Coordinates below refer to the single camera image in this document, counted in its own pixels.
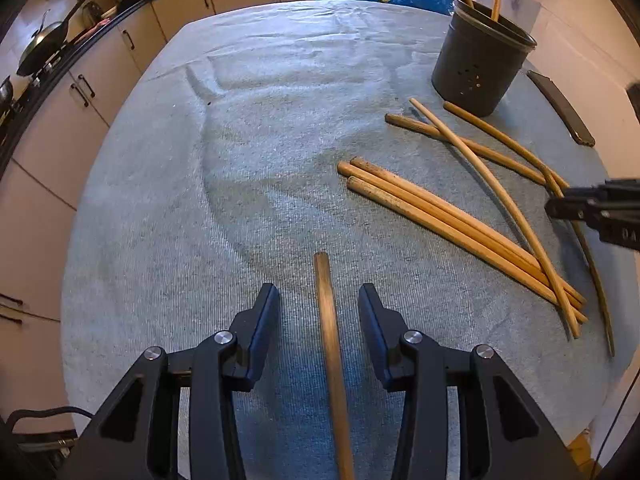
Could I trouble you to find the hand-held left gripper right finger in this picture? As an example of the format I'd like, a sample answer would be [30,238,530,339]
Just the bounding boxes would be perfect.
[358,283,583,480]

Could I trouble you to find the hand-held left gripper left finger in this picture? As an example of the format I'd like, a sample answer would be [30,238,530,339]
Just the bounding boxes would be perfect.
[57,282,280,480]

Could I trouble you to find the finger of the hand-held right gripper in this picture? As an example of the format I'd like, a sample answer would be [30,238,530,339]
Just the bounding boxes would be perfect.
[545,184,609,222]

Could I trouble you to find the plain wooden chopstick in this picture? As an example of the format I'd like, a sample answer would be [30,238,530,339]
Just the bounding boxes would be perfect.
[313,252,355,480]

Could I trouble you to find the black perforated utensil holder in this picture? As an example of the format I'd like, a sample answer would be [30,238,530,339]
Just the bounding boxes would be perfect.
[431,0,538,117]

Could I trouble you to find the dark smartphone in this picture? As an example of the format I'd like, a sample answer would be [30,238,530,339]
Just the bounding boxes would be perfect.
[526,70,596,148]

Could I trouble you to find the grey-blue table cloth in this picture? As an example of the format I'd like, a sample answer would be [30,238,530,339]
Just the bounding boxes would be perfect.
[60,0,621,480]

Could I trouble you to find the curved light wooden chopstick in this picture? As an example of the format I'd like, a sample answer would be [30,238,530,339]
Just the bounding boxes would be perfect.
[409,97,582,340]

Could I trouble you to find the beige base cabinets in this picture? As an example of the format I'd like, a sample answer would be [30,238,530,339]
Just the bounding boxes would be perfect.
[0,0,333,411]

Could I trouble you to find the black kitchen countertop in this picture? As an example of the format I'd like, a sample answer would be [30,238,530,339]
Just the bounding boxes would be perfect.
[0,0,301,171]

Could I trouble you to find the steel wok with lid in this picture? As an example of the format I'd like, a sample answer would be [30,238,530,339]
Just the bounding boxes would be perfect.
[16,0,92,77]

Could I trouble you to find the black cable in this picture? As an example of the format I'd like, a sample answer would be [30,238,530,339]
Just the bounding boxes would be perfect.
[5,406,94,442]

